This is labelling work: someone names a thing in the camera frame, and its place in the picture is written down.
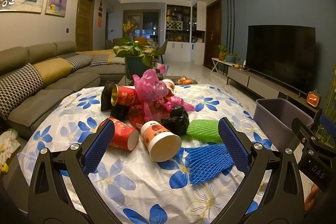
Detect red gold paper cup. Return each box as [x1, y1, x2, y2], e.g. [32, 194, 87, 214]
[111, 85, 141, 106]

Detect blue floral white tablecloth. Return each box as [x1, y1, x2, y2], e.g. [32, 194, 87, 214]
[18, 85, 274, 223]

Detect mustard yellow cushion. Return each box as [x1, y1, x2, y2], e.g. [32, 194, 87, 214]
[33, 58, 73, 88]

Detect grey low tv cabinet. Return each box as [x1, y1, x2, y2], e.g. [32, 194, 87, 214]
[227, 67, 322, 120]

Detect black white patterned cushion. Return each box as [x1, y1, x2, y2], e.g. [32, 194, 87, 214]
[0, 63, 43, 120]

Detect brown wooden door left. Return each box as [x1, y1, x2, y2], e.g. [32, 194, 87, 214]
[75, 0, 95, 52]

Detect red paper cup front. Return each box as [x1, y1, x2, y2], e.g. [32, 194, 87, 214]
[97, 117, 139, 151]

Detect dark wooden door right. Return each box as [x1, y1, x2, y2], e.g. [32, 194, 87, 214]
[203, 0, 222, 68]

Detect green foam net sleeve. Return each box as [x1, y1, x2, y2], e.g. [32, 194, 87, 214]
[181, 119, 223, 143]

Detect pink plastic bag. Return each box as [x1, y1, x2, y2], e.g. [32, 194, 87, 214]
[132, 69, 195, 122]

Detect blue foam net sleeve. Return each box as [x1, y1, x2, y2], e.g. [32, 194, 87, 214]
[185, 144, 234, 185]

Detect white folding side table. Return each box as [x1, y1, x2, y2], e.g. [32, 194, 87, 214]
[211, 57, 235, 73]

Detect oranges on coffee table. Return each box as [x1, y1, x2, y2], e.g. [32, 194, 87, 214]
[177, 76, 193, 85]

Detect red white plastic bag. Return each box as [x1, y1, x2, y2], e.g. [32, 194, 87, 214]
[127, 101, 170, 130]

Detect orange small clock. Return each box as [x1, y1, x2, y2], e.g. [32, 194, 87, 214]
[306, 91, 320, 108]

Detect grey sectional sofa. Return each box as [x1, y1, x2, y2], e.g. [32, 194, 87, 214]
[1, 42, 125, 138]

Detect black plastic bag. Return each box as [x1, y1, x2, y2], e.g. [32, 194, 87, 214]
[161, 105, 190, 136]

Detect small plants on side table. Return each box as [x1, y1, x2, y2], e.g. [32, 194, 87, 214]
[219, 44, 239, 63]

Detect grey plastic trash bin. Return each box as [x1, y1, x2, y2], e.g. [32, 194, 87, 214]
[253, 98, 314, 151]

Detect white display cabinet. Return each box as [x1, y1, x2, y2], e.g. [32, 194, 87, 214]
[163, 2, 206, 65]

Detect orange white paper cup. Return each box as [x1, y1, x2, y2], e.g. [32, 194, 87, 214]
[141, 121, 182, 162]

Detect green potted plant dark pot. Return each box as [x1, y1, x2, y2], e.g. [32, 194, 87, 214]
[113, 39, 159, 80]

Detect black flat television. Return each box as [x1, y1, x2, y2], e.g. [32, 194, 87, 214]
[246, 25, 315, 94]

